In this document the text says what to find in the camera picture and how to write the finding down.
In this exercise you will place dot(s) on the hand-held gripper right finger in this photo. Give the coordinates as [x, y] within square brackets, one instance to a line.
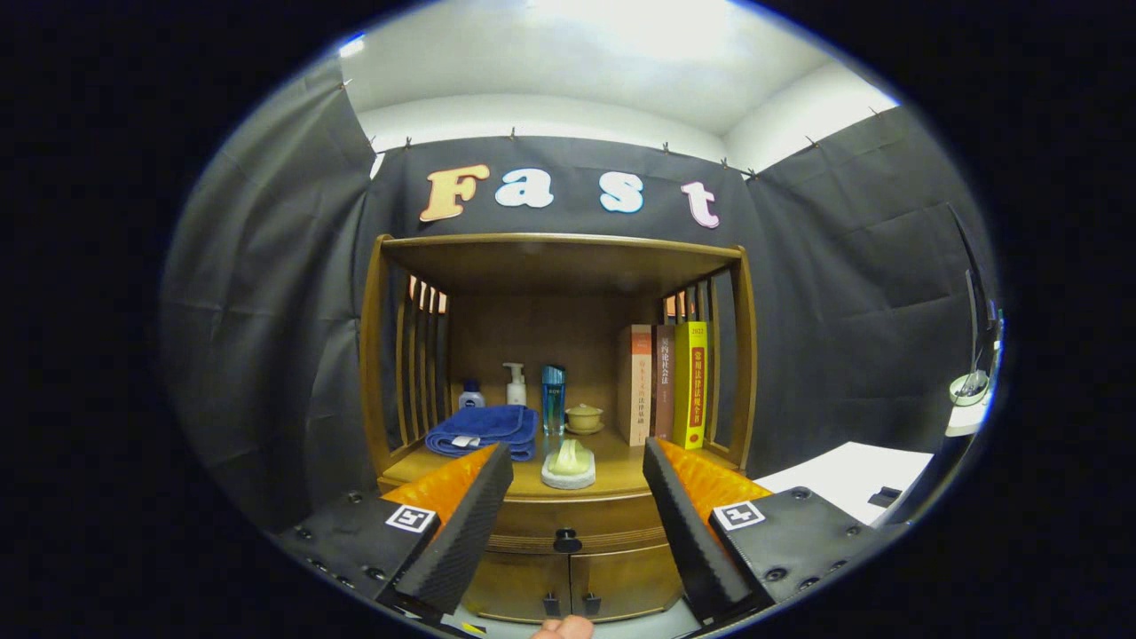
[692, 541]

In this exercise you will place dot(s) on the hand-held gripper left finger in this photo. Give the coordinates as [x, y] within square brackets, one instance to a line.
[461, 541]

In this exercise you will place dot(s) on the wooden drawer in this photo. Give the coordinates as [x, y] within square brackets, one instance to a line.
[595, 524]

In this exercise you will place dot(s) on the black drawer knob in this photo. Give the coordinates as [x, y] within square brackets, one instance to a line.
[568, 541]

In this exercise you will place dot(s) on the wooden cabinet door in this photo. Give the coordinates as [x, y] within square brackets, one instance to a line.
[519, 581]
[621, 581]

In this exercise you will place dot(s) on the wooden countertop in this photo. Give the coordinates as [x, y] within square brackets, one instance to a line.
[612, 470]

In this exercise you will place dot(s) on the wooden cabinet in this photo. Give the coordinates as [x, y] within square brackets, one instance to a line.
[532, 328]

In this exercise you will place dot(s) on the folded blue towel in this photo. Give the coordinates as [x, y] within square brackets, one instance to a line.
[484, 424]

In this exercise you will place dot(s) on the small blue white bottle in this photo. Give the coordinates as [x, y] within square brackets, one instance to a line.
[471, 399]

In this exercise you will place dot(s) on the white table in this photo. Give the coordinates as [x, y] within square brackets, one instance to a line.
[825, 479]

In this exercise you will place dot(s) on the white pump bottle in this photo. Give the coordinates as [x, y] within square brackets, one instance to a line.
[516, 392]

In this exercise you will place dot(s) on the yellow book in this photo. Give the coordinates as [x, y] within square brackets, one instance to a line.
[690, 382]

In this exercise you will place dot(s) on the brown book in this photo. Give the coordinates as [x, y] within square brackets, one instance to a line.
[664, 382]

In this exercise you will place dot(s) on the beige lidded teacup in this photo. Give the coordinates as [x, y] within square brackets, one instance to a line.
[585, 419]

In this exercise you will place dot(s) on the clear blue bottle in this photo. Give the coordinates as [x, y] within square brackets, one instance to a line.
[554, 399]

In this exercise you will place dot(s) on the orange and white book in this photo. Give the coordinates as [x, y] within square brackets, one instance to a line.
[635, 382]

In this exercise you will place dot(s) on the small black box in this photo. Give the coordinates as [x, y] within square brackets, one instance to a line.
[884, 497]

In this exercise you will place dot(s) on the white round device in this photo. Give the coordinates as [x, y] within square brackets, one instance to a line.
[967, 390]

